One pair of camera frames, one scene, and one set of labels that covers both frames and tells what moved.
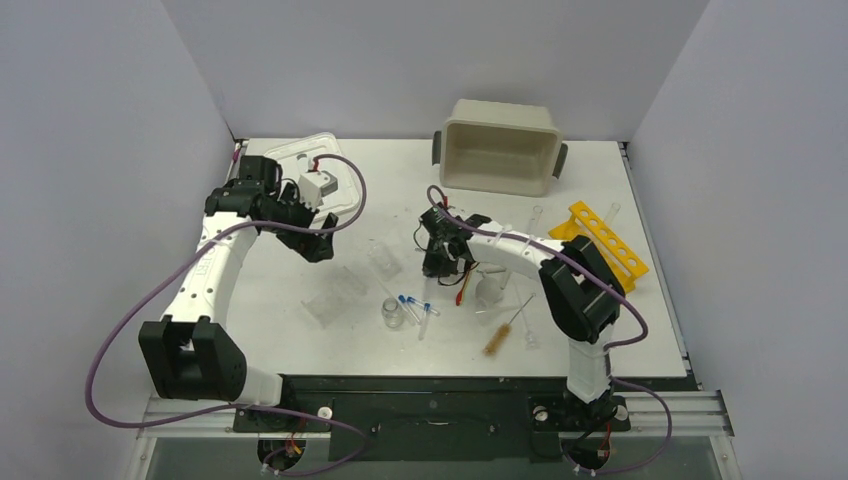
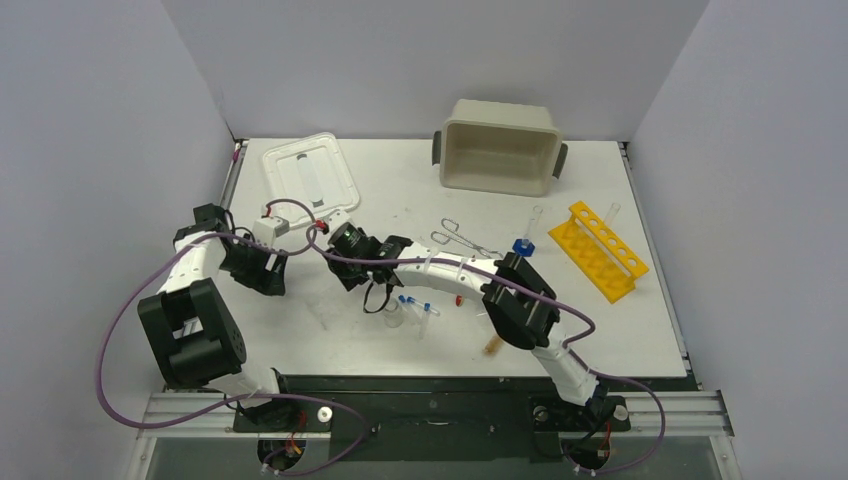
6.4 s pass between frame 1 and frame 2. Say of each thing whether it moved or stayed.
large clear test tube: stayed
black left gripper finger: moved
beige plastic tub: stayed
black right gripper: moved
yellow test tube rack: stayed
